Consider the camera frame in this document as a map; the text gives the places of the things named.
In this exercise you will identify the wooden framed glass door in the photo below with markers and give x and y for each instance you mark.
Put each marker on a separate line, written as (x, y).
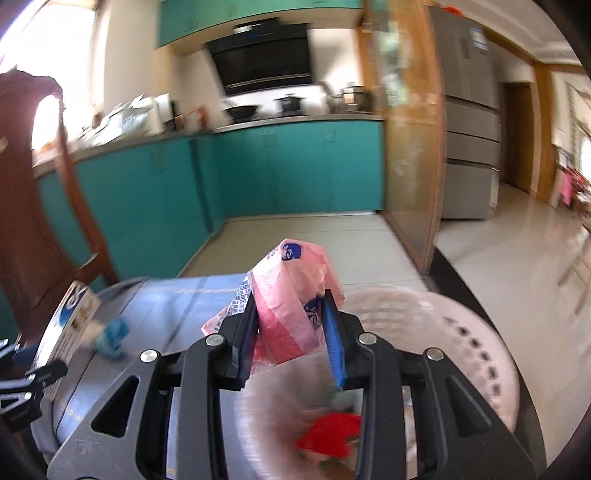
(406, 161)

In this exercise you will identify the brown bottle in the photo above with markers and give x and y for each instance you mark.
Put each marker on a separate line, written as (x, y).
(202, 117)

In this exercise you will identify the silver refrigerator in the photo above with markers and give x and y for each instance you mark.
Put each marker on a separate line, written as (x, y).
(471, 138)

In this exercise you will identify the pink hanging cloth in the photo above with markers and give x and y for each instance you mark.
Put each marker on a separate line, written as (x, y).
(569, 187)

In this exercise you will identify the white medicine box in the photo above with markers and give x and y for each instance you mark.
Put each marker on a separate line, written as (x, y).
(74, 318)

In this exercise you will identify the black wok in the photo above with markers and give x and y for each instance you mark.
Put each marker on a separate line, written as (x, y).
(241, 112)

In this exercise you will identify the large red wrapper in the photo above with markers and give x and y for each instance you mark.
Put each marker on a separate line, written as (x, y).
(330, 431)

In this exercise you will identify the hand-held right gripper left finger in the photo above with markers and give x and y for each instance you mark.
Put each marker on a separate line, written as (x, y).
(247, 341)

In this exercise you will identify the teal wall cabinet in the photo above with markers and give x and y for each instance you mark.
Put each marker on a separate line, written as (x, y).
(258, 21)

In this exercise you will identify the blue crumpled glove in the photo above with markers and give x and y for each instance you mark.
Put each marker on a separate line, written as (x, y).
(113, 339)

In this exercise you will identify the brown wooden chair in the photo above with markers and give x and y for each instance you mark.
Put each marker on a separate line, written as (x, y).
(27, 207)

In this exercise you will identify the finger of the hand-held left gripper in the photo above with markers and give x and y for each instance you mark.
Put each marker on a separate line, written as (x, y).
(32, 383)

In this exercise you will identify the black range hood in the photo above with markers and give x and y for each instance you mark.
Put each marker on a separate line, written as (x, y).
(263, 55)

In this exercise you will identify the black cooking pot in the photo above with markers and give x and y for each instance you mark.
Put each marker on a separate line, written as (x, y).
(288, 105)

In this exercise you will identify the white plastic basket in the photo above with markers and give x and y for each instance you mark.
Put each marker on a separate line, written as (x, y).
(461, 332)

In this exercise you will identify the white dish rack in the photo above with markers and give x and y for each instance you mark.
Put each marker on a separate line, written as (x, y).
(129, 115)

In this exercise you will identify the teal kitchen cabinets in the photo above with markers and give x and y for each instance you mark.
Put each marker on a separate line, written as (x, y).
(300, 170)

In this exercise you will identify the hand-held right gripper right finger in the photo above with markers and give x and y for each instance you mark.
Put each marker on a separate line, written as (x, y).
(334, 346)

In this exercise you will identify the pink plastic bag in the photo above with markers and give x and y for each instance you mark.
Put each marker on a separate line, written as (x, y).
(286, 295)

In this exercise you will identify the steel cooking pot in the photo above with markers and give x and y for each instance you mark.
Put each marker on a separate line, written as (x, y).
(354, 98)

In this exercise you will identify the white electric kettle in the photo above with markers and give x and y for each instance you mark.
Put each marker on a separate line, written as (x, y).
(161, 113)

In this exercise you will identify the black countertop appliance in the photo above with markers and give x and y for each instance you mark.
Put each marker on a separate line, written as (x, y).
(175, 122)

